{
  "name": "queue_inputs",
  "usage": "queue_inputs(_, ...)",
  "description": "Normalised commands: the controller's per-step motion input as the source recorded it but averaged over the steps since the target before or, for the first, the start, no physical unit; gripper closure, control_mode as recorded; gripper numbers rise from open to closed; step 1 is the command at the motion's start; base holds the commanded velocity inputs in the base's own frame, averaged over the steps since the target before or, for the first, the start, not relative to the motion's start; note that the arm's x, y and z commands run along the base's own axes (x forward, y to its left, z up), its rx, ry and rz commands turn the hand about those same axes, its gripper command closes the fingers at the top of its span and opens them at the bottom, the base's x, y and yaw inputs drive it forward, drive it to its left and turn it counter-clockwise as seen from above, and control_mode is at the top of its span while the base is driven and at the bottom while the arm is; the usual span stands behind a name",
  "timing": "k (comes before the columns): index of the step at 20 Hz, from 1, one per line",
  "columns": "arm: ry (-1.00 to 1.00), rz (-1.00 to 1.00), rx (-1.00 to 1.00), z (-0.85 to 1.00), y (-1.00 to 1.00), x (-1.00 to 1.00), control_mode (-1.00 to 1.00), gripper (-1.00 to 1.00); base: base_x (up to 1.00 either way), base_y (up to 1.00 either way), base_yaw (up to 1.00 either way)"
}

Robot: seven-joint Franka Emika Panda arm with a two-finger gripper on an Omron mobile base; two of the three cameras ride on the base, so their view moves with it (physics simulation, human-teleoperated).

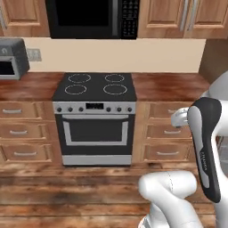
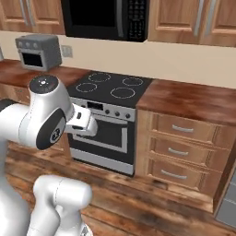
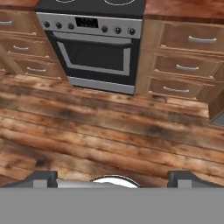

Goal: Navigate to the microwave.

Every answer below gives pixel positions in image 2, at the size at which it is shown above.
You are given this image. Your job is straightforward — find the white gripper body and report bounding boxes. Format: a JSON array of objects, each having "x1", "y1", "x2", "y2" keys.
[{"x1": 73, "y1": 113, "x2": 99, "y2": 137}]

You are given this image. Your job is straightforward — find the black microwave oven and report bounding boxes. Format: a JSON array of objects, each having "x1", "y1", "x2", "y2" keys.
[{"x1": 60, "y1": 0, "x2": 151, "y2": 43}]

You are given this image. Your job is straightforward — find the black microwave door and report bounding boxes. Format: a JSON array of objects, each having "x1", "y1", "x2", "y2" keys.
[{"x1": 61, "y1": 0, "x2": 127, "y2": 41}]

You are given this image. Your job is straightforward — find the black oven door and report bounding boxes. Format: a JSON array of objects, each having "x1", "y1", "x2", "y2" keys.
[{"x1": 67, "y1": 112, "x2": 136, "y2": 166}]

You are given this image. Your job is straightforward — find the steel oven bottom drawer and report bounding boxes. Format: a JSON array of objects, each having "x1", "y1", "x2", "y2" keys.
[{"x1": 69, "y1": 147, "x2": 136, "y2": 177}]

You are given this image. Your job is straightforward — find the black glass hob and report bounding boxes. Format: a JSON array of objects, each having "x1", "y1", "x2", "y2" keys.
[{"x1": 65, "y1": 70, "x2": 154, "y2": 110}]

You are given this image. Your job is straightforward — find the grey toaster oven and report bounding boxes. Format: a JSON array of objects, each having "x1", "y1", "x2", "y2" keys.
[{"x1": 15, "y1": 33, "x2": 63, "y2": 72}]

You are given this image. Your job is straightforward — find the wooden drawer front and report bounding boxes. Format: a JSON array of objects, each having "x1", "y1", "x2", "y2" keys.
[
  {"x1": 147, "y1": 158, "x2": 223, "y2": 196},
  {"x1": 149, "y1": 112, "x2": 229, "y2": 149},
  {"x1": 148, "y1": 136, "x2": 226, "y2": 172}
]

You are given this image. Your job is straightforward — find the wooden cupboard door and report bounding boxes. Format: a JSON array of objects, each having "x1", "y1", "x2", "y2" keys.
[
  {"x1": 199, "y1": 0, "x2": 236, "y2": 48},
  {"x1": 0, "y1": 0, "x2": 30, "y2": 32},
  {"x1": 147, "y1": 0, "x2": 205, "y2": 44},
  {"x1": 27, "y1": 0, "x2": 66, "y2": 36}
]

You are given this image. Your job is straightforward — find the steel dishwasher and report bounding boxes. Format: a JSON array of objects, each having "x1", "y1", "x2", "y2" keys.
[{"x1": 214, "y1": 175, "x2": 236, "y2": 230}]

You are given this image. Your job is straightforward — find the steel oven door handle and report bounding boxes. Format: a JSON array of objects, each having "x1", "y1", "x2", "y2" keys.
[{"x1": 91, "y1": 113, "x2": 129, "y2": 125}]

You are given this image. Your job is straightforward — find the grey wall outlet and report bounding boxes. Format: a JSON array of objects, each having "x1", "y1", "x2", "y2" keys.
[{"x1": 61, "y1": 44, "x2": 75, "y2": 59}]

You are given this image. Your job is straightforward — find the silver drawer handle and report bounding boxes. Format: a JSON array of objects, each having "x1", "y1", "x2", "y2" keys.
[
  {"x1": 167, "y1": 147, "x2": 190, "y2": 157},
  {"x1": 171, "y1": 124, "x2": 195, "y2": 134},
  {"x1": 159, "y1": 169, "x2": 188, "y2": 181}
]

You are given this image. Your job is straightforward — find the grey microwave door handle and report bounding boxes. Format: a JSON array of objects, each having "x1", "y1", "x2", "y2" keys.
[{"x1": 115, "y1": 0, "x2": 124, "y2": 39}]

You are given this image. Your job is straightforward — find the silver cupboard door handle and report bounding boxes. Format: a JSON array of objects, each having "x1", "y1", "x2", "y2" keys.
[
  {"x1": 18, "y1": 0, "x2": 28, "y2": 27},
  {"x1": 204, "y1": 0, "x2": 218, "y2": 38},
  {"x1": 193, "y1": 0, "x2": 206, "y2": 38},
  {"x1": 26, "y1": 0, "x2": 37, "y2": 28}
]

